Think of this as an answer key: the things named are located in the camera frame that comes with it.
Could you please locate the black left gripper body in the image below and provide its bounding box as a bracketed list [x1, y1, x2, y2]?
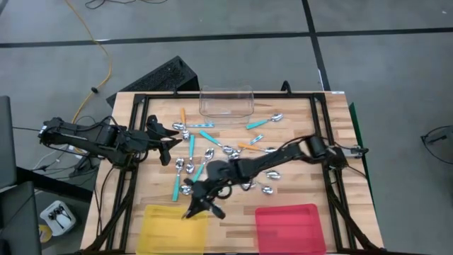
[123, 127, 162, 162]

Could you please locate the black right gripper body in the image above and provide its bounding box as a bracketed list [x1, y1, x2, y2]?
[190, 176, 233, 208]

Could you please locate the teal white patterned spoon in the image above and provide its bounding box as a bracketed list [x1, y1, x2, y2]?
[178, 183, 195, 197]
[171, 121, 216, 131]
[228, 133, 265, 161]

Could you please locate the orange handle spoon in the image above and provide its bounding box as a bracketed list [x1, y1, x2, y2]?
[237, 142, 279, 154]
[179, 107, 191, 141]

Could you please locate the striped teal-white utensil handle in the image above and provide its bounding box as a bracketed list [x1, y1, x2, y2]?
[254, 180, 275, 196]

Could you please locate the yellow plastic bin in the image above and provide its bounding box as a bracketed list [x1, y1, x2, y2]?
[136, 204, 210, 255]

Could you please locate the clear plastic bin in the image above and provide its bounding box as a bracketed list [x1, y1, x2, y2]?
[198, 84, 256, 120]

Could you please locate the red plastic bin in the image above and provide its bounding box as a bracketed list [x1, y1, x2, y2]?
[253, 203, 327, 255]

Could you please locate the black floor beam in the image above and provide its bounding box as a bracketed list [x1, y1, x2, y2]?
[16, 166, 93, 203]

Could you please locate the white tray with black parts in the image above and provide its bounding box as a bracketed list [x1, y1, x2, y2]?
[39, 200, 77, 237]

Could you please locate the yellow tape roll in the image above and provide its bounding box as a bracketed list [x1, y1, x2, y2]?
[38, 224, 53, 244]

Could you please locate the dark grey flat panel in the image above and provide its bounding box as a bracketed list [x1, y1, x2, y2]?
[0, 95, 18, 191]
[0, 181, 42, 255]

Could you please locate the yellow power cable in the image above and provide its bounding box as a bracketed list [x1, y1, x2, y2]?
[64, 0, 113, 125]

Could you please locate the white floor cable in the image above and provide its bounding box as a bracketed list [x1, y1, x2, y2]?
[31, 143, 71, 171]

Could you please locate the black floor cable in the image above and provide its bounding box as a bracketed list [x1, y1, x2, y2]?
[84, 0, 169, 10]

